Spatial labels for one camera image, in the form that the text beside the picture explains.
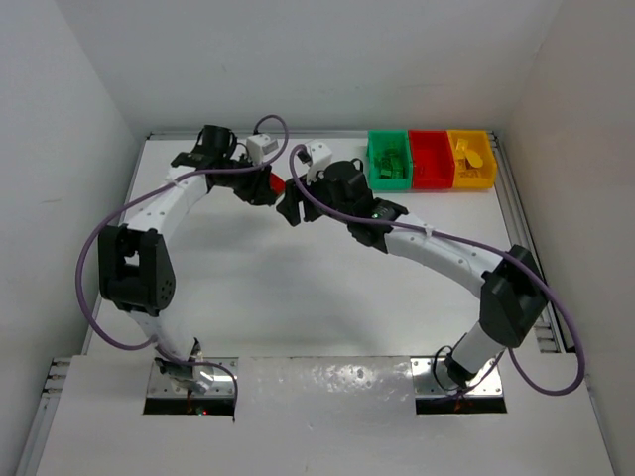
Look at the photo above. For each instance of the aluminium frame rail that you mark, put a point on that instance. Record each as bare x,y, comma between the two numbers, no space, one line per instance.
548,329

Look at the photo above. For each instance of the tan lego plate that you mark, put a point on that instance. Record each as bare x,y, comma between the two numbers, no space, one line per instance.
469,174

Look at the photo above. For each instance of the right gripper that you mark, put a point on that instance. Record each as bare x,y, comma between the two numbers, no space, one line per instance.
305,202

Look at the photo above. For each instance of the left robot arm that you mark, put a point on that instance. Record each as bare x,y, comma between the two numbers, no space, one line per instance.
135,269

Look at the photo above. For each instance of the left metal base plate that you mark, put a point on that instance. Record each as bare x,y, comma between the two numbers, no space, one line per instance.
170,380

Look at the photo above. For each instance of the green plastic bin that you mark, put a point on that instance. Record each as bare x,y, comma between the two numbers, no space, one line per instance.
377,140

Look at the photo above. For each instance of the red green flower lego stack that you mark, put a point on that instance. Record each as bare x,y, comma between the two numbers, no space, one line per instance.
277,184

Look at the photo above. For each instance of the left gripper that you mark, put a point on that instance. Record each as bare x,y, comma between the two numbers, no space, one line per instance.
256,183

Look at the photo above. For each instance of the yellow arch lego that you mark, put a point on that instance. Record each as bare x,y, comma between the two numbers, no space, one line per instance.
473,159

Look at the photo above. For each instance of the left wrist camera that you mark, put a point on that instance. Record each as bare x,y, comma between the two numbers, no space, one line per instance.
259,146

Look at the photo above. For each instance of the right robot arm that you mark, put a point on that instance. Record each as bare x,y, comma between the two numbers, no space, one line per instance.
510,300

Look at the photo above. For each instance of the yellow plastic bin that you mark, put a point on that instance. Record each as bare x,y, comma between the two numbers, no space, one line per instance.
479,141

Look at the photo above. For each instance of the red plastic bin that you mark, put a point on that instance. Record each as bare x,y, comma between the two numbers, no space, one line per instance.
431,149

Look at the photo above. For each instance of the green square lego brick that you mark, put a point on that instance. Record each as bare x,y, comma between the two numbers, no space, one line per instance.
390,164

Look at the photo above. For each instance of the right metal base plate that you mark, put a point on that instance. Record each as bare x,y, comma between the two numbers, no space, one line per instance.
486,384

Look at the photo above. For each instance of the yellow hollow lego block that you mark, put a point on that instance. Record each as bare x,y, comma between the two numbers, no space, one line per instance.
461,146

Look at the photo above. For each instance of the metal base plate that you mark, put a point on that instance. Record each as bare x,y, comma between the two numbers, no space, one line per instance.
170,380
486,384

